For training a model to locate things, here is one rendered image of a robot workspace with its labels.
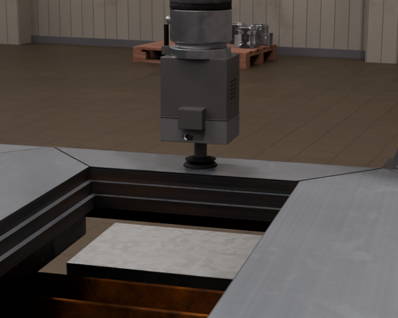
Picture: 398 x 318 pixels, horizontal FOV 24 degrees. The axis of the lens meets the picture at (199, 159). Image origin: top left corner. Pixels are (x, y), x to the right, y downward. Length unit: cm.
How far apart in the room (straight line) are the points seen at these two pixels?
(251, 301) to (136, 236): 75
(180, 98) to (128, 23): 882
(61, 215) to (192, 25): 27
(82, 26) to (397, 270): 946
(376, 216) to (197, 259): 46
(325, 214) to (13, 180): 38
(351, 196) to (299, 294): 30
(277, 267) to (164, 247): 62
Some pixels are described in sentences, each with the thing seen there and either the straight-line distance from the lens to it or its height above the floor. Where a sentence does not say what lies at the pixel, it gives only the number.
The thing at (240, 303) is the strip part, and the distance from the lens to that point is 73.
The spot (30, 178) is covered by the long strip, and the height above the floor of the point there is 86.
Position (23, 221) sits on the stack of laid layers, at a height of 85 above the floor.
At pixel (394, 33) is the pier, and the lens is 877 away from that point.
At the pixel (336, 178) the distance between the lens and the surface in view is 110.
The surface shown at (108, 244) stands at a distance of 143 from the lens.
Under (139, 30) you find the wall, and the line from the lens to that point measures 988.
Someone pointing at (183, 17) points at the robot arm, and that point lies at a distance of 109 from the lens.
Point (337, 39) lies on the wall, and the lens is 915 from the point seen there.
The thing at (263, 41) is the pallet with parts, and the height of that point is 18.
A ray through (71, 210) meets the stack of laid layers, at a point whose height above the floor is 83.
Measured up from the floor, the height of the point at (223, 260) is 68.
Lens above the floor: 114
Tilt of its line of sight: 14 degrees down
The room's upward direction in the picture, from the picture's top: straight up
